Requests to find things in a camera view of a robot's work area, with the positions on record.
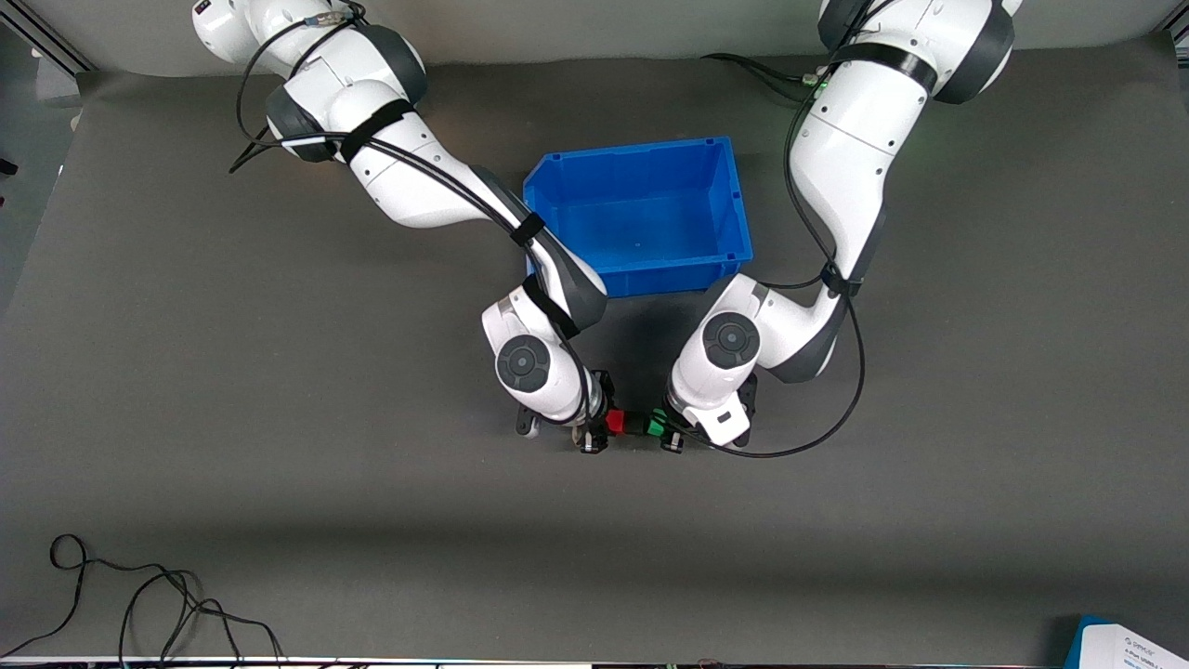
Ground blue plastic storage bin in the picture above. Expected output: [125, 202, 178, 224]
[522, 137, 754, 298]

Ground dark grey table mat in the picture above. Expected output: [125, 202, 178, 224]
[0, 35, 1189, 662]

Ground blue and white printed box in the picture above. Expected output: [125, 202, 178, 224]
[1064, 615, 1189, 669]

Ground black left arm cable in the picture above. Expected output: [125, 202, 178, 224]
[683, 37, 868, 459]

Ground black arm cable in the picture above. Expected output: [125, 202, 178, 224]
[229, 0, 595, 424]
[683, 37, 868, 459]

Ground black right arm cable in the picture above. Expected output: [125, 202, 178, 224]
[229, 0, 595, 424]

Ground black left base cables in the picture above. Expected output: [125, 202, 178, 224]
[701, 52, 830, 94]

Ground thin black loose cable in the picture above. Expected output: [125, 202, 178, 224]
[0, 533, 285, 666]

